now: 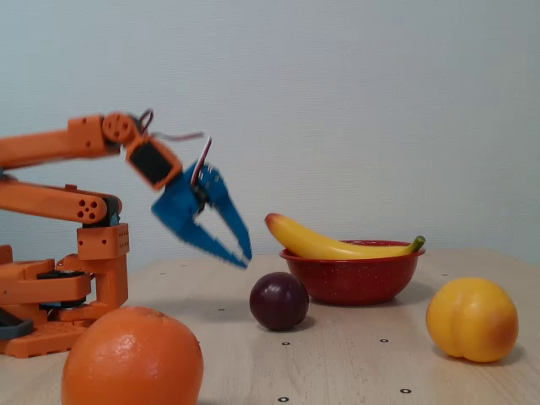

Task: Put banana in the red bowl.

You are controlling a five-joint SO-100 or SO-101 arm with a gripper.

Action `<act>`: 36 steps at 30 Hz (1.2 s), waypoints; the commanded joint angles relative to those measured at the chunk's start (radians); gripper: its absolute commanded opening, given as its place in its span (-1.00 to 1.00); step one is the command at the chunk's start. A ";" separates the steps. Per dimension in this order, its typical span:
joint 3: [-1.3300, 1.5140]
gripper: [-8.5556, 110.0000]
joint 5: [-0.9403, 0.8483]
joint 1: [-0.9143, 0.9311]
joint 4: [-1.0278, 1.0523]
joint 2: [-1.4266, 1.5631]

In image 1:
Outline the yellow peach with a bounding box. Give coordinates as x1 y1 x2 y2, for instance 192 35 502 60
424 277 520 364

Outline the dark purple plum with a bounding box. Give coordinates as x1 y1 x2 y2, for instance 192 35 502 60
248 272 311 332

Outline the grey table clamp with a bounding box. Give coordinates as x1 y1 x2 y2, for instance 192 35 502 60
0 307 35 341

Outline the yellow plastic banana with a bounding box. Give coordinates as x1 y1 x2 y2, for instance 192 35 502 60
264 213 427 261

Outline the orange fruit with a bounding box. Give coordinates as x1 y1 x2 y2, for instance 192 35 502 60
61 305 205 405

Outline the orange robot base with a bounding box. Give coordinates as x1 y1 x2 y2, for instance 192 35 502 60
0 244 127 359

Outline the red speckled enamel bowl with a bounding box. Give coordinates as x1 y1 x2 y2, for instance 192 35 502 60
278 240 426 307

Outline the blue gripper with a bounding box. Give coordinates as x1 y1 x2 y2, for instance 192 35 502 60
150 162 253 270

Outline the red white servo cable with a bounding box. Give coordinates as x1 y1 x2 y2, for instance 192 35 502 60
137 108 155 136
151 132 213 186

